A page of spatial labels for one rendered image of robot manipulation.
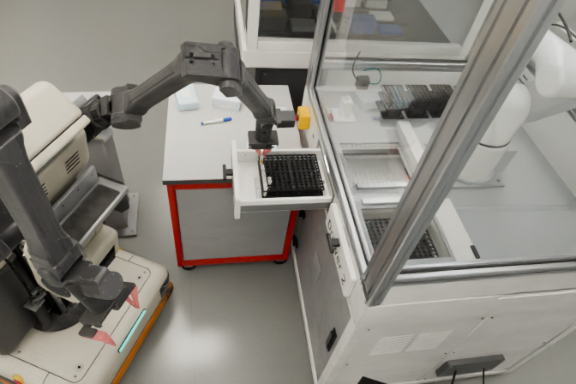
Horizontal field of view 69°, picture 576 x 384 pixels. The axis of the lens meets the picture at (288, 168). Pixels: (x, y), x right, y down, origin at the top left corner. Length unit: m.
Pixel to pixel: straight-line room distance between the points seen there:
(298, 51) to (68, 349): 1.63
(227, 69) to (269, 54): 1.22
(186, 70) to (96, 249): 0.77
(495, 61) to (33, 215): 0.78
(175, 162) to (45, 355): 0.87
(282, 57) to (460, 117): 1.51
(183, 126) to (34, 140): 0.94
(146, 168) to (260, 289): 1.08
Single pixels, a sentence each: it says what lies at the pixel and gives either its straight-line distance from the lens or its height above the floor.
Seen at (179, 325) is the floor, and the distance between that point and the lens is 2.21.
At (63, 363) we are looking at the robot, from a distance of 1.94.
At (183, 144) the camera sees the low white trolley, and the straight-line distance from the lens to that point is 1.83.
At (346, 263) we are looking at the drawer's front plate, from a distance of 1.32.
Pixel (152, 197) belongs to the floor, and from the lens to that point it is 2.64.
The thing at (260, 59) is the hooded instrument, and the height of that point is 0.85.
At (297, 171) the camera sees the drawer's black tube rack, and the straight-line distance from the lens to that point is 1.55.
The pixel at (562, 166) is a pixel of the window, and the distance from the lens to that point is 1.00.
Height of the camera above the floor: 2.02
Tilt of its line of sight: 46 degrees down
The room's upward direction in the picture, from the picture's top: 10 degrees clockwise
